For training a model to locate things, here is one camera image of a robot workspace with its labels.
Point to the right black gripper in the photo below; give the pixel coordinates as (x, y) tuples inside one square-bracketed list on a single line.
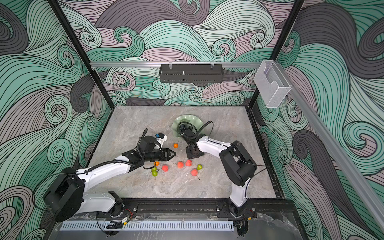
[(189, 156)]

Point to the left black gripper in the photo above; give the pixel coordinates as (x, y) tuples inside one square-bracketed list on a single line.
[(165, 153)]

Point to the pink fake peach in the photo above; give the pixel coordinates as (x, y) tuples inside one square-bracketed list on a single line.
[(188, 163), (194, 172), (165, 168), (179, 165)]

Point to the light green wavy fruit bowl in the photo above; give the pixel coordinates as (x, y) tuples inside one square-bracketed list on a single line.
[(189, 120)]

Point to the dark fake grape bunch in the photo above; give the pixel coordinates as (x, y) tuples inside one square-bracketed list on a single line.
[(186, 128)]

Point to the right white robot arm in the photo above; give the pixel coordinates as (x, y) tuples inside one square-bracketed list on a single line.
[(239, 166)]

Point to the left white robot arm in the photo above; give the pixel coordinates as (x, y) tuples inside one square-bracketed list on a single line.
[(68, 194)]

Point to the black perforated metal tray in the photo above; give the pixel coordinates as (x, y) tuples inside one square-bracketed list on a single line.
[(196, 74)]

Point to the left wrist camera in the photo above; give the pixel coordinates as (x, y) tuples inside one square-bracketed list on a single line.
[(161, 138)]

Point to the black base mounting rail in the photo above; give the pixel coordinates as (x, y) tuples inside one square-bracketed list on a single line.
[(219, 207)]

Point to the clear plastic wall bin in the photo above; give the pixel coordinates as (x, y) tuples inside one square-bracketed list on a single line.
[(272, 82)]

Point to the aluminium rail back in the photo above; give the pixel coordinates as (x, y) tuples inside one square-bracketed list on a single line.
[(137, 64)]

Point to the aluminium rail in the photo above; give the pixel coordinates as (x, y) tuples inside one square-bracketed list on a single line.
[(137, 64), (367, 194)]

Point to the white slotted cable duct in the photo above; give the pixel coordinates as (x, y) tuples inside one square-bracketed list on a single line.
[(150, 226)]

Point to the aluminium rail right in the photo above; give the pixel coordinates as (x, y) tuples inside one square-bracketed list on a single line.
[(367, 194)]

